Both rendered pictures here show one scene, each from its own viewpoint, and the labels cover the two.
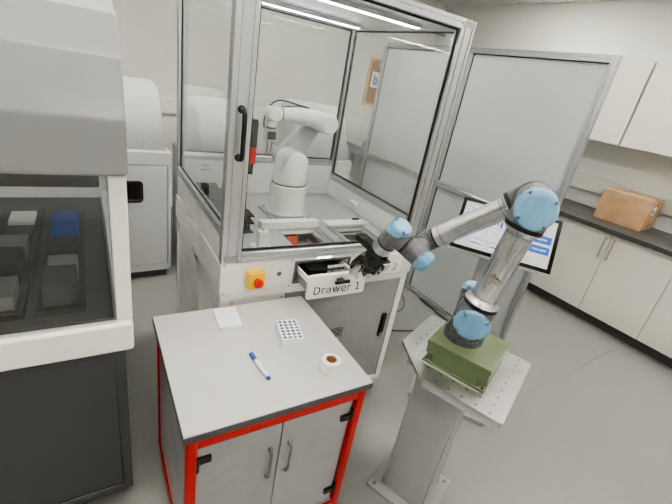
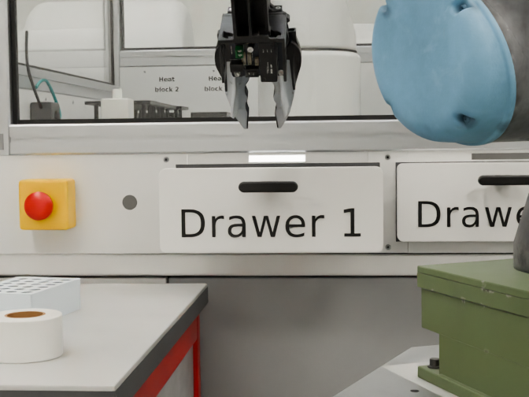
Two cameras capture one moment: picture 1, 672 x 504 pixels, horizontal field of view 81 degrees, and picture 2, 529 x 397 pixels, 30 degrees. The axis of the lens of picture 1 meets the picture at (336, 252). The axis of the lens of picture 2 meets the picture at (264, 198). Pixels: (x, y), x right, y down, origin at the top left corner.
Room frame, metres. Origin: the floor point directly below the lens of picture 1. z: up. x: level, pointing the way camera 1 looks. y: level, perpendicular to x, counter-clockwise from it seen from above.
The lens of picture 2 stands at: (0.51, -0.82, 0.97)
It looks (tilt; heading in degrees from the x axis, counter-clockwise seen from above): 4 degrees down; 39
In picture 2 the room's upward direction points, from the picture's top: 1 degrees counter-clockwise
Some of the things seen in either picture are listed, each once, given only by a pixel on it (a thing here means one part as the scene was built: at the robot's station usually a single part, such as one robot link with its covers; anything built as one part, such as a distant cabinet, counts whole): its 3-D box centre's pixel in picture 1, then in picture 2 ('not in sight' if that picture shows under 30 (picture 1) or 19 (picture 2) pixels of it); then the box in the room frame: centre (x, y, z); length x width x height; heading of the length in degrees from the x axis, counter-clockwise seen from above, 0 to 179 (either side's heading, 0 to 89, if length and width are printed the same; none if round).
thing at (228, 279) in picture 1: (288, 229); (314, 186); (2.04, 0.28, 0.87); 1.02 x 0.95 x 0.14; 124
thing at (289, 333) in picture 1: (289, 333); (24, 300); (1.24, 0.12, 0.78); 0.12 x 0.08 x 0.04; 24
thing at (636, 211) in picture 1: (628, 208); not in sight; (3.70, -2.58, 1.04); 0.41 x 0.32 x 0.28; 37
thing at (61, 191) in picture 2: (255, 279); (46, 204); (1.42, 0.31, 0.88); 0.07 x 0.05 x 0.07; 124
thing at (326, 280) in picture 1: (336, 284); (270, 209); (1.52, -0.03, 0.87); 0.29 x 0.02 x 0.11; 124
